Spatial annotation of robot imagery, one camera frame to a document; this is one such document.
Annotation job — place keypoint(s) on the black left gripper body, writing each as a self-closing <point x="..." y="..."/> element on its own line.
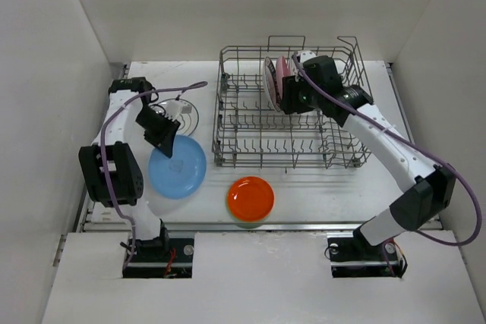
<point x="158" y="126"/>

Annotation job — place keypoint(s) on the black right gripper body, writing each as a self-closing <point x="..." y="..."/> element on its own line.
<point x="307" y="98"/>

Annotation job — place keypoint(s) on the pink plate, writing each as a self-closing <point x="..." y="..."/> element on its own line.
<point x="282" y="69"/>

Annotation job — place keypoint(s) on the white plate dark patterned rim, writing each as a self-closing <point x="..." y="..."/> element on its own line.
<point x="271" y="84"/>

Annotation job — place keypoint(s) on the blue plate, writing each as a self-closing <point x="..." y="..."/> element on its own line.
<point x="181" y="175"/>

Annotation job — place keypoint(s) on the white plate green rim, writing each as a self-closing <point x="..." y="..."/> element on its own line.
<point x="188" y="122"/>

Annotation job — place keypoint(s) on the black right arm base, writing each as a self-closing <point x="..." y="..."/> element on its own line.
<point x="352" y="259"/>

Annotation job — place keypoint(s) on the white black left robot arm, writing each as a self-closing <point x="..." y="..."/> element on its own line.
<point x="111" y="172"/>

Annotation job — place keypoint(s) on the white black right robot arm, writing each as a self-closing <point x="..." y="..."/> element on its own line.
<point x="426" y="183"/>

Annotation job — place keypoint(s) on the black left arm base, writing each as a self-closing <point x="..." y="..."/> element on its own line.
<point x="154" y="262"/>

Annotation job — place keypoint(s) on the white plate orange sunburst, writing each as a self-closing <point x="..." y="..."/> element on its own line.
<point x="293" y="65"/>

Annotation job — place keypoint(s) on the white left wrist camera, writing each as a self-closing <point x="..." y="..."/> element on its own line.
<point x="176" y="107"/>

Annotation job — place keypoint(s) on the grey wire dish rack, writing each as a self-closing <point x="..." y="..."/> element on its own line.
<point x="248" y="132"/>

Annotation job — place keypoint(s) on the aluminium front rail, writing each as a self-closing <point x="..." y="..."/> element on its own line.
<point x="223" y="227"/>

